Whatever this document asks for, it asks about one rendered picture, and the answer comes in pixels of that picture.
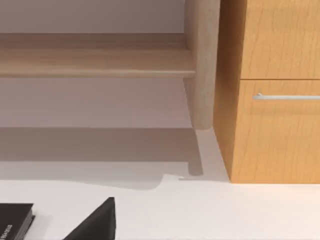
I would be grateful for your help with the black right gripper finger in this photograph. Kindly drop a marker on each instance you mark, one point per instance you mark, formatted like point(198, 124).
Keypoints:
point(100, 222)

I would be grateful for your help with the orange wooden cupboard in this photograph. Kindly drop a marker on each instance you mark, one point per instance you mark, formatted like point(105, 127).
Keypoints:
point(232, 100)

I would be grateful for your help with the black book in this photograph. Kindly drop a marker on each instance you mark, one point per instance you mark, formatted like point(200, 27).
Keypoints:
point(13, 221)

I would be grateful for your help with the pale wooden open shelf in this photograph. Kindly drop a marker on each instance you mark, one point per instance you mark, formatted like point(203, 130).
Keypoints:
point(155, 62)

